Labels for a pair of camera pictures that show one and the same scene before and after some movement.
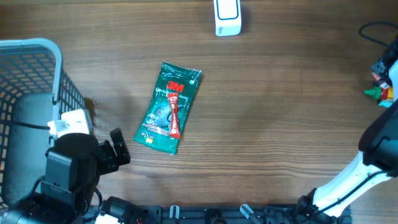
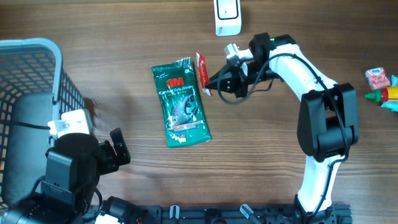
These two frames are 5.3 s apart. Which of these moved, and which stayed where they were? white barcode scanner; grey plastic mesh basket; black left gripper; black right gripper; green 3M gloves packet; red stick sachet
Moved: green 3M gloves packet; black right gripper; red stick sachet
Stayed: white barcode scanner; black left gripper; grey plastic mesh basket
